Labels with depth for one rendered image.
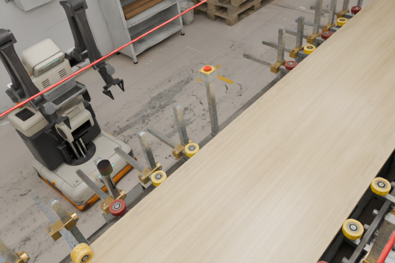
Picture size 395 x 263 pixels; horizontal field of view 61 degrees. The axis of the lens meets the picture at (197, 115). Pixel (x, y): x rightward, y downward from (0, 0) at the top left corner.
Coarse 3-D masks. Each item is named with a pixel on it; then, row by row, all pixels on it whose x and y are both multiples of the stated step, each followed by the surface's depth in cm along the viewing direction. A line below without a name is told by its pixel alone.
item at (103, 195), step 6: (78, 174) 187; (84, 174) 187; (84, 180) 184; (90, 180) 183; (90, 186) 180; (96, 186) 179; (96, 192) 177; (102, 192) 176; (102, 198) 173; (120, 216) 165
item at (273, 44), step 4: (264, 40) 272; (264, 44) 273; (268, 44) 270; (272, 44) 267; (276, 44) 265; (276, 48) 266; (284, 48) 260; (288, 48) 259; (292, 48) 258; (300, 52) 253; (304, 56) 251
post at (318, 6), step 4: (320, 0) 249; (316, 4) 252; (320, 4) 251; (316, 8) 254; (320, 8) 253; (316, 12) 256; (320, 12) 256; (316, 16) 258; (320, 16) 259; (316, 20) 260; (316, 24) 262; (316, 28) 264; (316, 32) 266; (312, 44) 275; (316, 44) 275
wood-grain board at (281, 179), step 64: (384, 0) 286; (320, 64) 229; (384, 64) 220; (256, 128) 191; (320, 128) 185; (384, 128) 179; (192, 192) 164; (256, 192) 160; (320, 192) 155; (128, 256) 144; (192, 256) 140; (256, 256) 137; (320, 256) 134
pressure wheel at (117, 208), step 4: (116, 200) 165; (120, 200) 165; (112, 204) 164; (116, 204) 163; (120, 204) 164; (124, 204) 163; (112, 208) 162; (116, 208) 162; (120, 208) 161; (124, 208) 162; (112, 212) 161; (116, 212) 160; (120, 212) 161; (124, 212) 163; (116, 216) 162
